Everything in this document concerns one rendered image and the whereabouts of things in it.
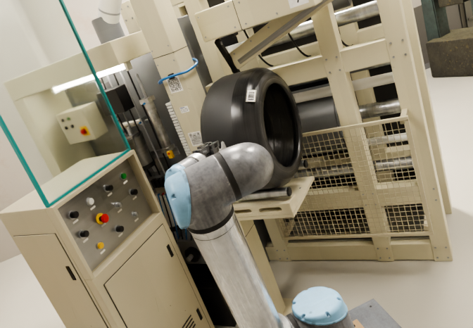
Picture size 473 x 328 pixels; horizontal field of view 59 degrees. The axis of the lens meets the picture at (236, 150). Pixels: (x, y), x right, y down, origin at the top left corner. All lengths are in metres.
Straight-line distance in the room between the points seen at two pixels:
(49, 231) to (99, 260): 0.27
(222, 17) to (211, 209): 1.40
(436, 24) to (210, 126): 4.75
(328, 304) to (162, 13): 1.41
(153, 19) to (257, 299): 1.37
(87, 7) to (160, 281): 3.79
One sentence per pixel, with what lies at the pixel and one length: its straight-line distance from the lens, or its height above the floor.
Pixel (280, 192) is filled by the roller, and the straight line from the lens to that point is 1.96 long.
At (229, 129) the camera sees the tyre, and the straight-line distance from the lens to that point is 1.77.
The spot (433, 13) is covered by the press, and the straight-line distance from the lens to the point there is 6.20.
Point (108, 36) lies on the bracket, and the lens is 2.58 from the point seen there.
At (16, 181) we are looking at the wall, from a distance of 5.25.
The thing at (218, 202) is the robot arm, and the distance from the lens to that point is 0.88.
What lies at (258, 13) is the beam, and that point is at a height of 1.69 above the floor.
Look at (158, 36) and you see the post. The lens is 2.03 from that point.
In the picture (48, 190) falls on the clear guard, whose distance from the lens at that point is 1.88.
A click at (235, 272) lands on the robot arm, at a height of 1.20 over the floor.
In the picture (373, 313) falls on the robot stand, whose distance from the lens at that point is 1.69.
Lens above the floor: 1.76
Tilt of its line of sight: 18 degrees down
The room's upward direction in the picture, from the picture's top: 20 degrees counter-clockwise
